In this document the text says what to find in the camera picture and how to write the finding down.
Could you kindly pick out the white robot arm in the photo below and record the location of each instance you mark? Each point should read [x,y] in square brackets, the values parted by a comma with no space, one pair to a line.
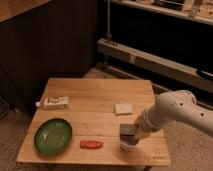
[171,106]

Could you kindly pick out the wooden table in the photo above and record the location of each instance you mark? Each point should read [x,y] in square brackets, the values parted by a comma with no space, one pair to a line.
[92,115]

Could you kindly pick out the white tube with label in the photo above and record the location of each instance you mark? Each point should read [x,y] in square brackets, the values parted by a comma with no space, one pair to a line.
[53,102]

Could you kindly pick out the red chili pepper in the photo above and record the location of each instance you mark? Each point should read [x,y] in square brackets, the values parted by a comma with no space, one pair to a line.
[90,144]

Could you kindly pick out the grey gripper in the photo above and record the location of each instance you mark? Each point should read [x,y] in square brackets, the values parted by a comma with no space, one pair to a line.
[127,134]

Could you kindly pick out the metal shelf rail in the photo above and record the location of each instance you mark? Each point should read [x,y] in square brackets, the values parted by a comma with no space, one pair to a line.
[165,67]

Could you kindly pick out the green bowl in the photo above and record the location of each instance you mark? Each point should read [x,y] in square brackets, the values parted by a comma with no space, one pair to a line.
[53,137]

